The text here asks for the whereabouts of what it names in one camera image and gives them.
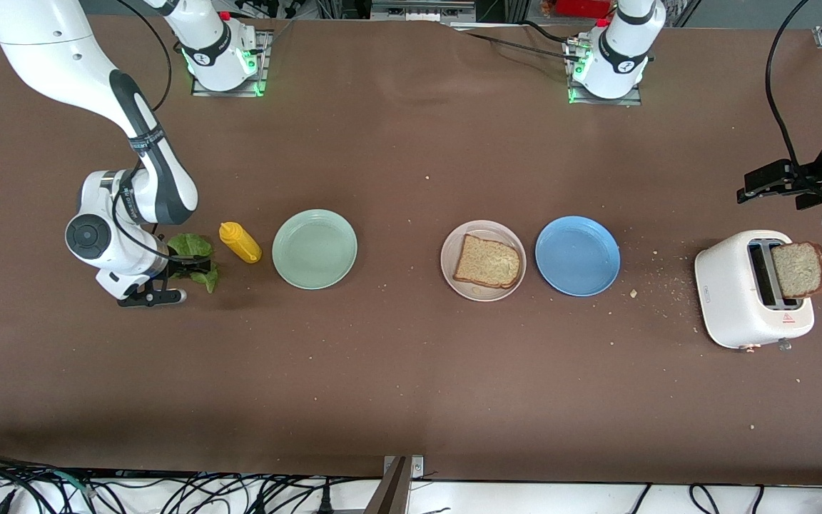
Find black base cable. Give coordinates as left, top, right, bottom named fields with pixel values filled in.
left=454, top=20, right=576, bottom=59

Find yellow mustard squeeze bottle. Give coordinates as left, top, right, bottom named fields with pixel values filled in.
left=218, top=221, right=263, bottom=265

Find teal cable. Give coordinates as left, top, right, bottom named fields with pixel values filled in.
left=40, top=468, right=94, bottom=497

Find white toaster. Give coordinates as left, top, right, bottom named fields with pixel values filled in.
left=694, top=229, right=816, bottom=353

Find tangled black floor cables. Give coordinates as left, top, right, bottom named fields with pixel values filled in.
left=0, top=448, right=383, bottom=514

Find grey metal strut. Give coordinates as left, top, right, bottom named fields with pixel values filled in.
left=363, top=457, right=412, bottom=514

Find brown bread slice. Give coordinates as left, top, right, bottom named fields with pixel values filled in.
left=771, top=242, right=822, bottom=300
left=452, top=234, right=522, bottom=290

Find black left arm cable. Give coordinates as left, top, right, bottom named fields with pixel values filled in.
left=766, top=0, right=811, bottom=168

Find beige plate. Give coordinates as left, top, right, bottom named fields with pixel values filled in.
left=440, top=220, right=527, bottom=303

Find grey metal box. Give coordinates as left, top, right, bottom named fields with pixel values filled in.
left=372, top=0, right=476, bottom=22

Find green lettuce leaf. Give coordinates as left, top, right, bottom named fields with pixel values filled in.
left=167, top=233, right=220, bottom=294

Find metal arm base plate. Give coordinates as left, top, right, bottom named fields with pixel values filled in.
left=191, top=30, right=271, bottom=98
left=567, top=39, right=644, bottom=106

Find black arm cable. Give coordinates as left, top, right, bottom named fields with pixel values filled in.
left=111, top=0, right=173, bottom=261
left=766, top=0, right=811, bottom=168

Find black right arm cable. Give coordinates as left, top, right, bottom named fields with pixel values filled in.
left=111, top=0, right=173, bottom=261

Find small metal table bracket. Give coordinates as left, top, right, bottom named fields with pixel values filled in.
left=382, top=455, right=425, bottom=480

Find blue plate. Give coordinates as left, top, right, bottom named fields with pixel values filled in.
left=534, top=216, right=621, bottom=297

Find mint green plate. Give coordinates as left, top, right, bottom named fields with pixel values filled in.
left=272, top=208, right=358, bottom=291

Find red box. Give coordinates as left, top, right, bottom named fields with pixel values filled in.
left=557, top=0, right=612, bottom=19

